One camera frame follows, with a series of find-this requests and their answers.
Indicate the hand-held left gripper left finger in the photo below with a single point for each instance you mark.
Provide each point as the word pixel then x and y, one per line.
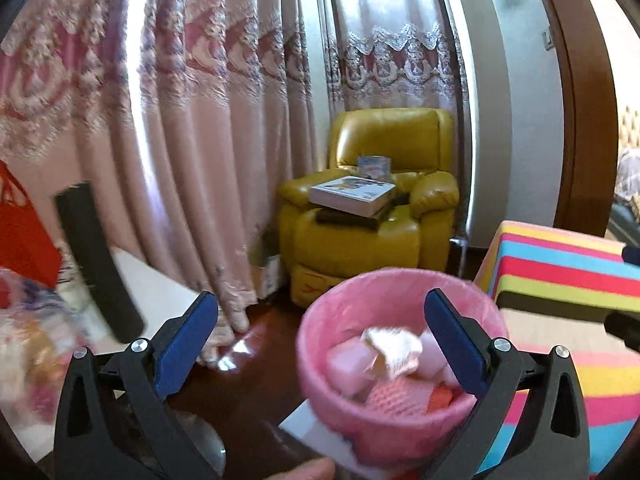
pixel 192 340

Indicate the large white flat book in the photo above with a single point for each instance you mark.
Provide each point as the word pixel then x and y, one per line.
pixel 350 192

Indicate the narrow pink lace curtain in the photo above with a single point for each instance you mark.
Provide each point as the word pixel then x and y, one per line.
pixel 395 50

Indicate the yellow leather armchair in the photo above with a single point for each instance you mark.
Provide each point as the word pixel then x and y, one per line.
pixel 390 135

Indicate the black cylinder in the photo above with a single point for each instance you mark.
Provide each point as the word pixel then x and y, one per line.
pixel 95 260

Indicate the person's left hand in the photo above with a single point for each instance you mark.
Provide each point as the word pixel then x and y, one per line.
pixel 305 472

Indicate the white paper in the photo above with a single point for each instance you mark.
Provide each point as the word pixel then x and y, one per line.
pixel 395 352

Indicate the red bag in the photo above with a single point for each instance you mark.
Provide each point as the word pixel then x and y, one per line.
pixel 25 230

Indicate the dark flat book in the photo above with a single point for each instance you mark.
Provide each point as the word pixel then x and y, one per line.
pixel 350 220

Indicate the colourful printed bag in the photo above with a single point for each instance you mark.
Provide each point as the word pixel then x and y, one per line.
pixel 30 340

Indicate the brown wooden door frame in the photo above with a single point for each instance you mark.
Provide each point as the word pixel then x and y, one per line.
pixel 580 110

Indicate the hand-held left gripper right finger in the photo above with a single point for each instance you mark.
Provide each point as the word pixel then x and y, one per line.
pixel 450 340

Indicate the orange and white foam net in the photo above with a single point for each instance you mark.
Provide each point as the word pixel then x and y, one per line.
pixel 442 397

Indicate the wide pink lace curtain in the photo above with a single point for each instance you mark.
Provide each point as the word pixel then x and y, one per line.
pixel 175 135

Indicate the white card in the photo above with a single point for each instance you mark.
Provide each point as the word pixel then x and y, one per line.
pixel 310 427

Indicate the pink foam fruit net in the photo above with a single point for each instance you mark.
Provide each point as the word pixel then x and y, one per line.
pixel 400 395

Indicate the white foam piece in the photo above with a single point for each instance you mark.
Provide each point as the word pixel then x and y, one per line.
pixel 350 365

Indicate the white side table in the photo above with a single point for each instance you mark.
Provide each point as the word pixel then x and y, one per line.
pixel 155 290

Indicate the beige tufted headboard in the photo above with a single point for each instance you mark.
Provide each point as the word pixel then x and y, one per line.
pixel 631 127

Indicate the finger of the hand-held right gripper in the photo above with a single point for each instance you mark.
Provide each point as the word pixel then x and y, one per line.
pixel 631 255
pixel 625 330

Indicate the pink lined trash bin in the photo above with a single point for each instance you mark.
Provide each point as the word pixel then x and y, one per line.
pixel 330 410

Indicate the small blue picture book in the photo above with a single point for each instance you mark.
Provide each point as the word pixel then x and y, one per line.
pixel 374 166

